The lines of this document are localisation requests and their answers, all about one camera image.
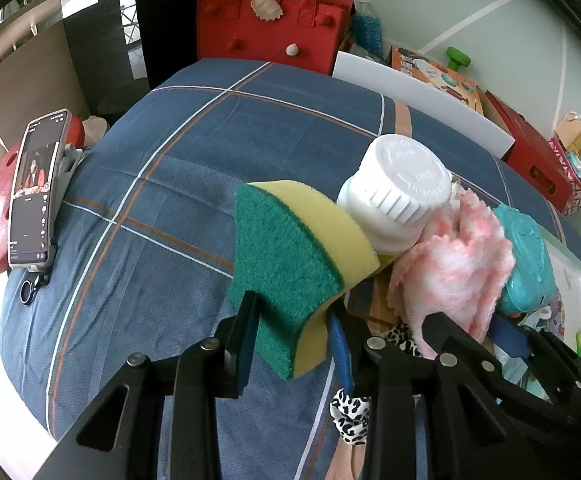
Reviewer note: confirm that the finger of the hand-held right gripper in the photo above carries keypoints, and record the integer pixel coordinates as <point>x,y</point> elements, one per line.
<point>508,335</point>
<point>440,330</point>

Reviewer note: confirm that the grey phone stand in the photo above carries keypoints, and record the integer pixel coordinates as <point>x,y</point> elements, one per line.
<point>68,160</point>

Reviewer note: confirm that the brown cardboard panel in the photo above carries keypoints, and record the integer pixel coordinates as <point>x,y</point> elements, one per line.
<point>25,80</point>

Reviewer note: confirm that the clear water bottle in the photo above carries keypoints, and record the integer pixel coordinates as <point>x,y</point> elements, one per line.
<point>368,30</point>

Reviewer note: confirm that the black tall panel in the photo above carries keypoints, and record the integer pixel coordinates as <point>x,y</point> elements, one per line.
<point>165,15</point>

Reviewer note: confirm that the pink fluffy cloth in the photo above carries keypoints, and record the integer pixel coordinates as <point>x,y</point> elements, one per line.
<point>450,265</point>

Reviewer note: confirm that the black cabinet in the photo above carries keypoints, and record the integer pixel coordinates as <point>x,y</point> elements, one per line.
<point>100,45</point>

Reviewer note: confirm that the blue plaid blanket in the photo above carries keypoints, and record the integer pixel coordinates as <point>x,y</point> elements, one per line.
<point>195,160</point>

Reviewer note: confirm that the white board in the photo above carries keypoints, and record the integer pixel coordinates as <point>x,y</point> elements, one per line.
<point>420,100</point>

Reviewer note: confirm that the white plastic bottle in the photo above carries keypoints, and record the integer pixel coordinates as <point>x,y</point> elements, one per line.
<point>400,180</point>

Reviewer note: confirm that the beige soft item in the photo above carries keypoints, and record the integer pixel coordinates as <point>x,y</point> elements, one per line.
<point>95,127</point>

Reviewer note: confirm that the leopard print scrunchie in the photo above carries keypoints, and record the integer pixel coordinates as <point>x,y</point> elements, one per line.
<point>348,410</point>

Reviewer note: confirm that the red gift box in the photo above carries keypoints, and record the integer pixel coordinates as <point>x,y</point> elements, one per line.
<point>530,155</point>

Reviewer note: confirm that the red felt handbag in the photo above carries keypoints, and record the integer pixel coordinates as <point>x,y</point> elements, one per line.
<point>270,25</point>

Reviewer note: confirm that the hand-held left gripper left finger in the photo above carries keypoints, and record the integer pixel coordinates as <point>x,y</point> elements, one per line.
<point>244,355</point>

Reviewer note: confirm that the purple snack packet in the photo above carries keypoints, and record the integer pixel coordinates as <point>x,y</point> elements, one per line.
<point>556,306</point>

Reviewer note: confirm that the light green storage box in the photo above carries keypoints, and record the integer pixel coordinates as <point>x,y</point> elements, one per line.
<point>570,280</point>

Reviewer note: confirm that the green and yellow sponge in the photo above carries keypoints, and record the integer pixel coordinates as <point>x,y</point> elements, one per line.
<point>290,270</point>

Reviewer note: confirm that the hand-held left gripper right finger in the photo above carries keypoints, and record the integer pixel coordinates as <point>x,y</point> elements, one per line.
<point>343,355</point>

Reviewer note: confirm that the orange toy box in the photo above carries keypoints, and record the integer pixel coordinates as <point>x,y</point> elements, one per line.
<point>435,77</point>

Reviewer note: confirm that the green knob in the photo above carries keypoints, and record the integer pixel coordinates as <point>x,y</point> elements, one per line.
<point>458,57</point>

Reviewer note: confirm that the light blue wipes packet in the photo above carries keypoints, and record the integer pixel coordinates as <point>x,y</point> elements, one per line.
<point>575,161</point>

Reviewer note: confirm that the smartphone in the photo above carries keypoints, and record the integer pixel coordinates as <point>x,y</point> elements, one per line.
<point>33,190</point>

